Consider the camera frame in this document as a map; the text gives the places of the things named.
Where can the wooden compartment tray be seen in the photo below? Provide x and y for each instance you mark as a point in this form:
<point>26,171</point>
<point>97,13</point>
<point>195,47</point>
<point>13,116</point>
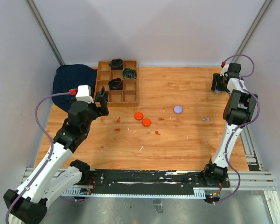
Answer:
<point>129,96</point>

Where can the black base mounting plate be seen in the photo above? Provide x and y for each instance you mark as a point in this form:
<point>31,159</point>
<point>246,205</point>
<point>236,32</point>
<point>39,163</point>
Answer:
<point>142,183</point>

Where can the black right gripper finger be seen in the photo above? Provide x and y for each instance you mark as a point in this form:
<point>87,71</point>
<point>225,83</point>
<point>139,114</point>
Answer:
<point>214,84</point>
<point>222,86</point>

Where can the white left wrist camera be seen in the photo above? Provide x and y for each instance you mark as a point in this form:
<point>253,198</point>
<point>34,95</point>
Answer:
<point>84,94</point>

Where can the dark blue cloth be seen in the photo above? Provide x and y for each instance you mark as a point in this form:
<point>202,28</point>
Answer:
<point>71,76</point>

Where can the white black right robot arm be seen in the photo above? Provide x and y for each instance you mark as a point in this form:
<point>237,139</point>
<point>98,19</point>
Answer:
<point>242,108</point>

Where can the black rolled belt top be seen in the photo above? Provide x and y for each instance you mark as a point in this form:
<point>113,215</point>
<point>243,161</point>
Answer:
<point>116,64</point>

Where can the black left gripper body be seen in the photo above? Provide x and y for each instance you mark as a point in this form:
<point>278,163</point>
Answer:
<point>95,111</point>

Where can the black rolled belt middle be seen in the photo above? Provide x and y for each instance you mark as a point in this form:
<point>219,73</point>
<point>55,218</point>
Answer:
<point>115,84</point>

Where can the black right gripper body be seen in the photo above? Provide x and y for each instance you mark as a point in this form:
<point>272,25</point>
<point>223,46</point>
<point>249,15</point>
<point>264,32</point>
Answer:
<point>220,79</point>

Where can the orange charging case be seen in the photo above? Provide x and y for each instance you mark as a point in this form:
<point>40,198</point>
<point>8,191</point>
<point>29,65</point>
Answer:
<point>146,122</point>
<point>138,116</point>

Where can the black rolled belt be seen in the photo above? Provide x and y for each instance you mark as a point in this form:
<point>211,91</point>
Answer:
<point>115,84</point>
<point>116,64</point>

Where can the dark green rolled belt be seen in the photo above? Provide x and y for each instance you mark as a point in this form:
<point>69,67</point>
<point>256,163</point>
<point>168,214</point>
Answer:
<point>129,73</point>

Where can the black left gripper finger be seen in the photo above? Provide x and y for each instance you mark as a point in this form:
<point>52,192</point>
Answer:
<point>99,97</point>
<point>104,94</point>

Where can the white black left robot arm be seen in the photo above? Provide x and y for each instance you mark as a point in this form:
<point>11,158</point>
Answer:
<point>29,203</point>

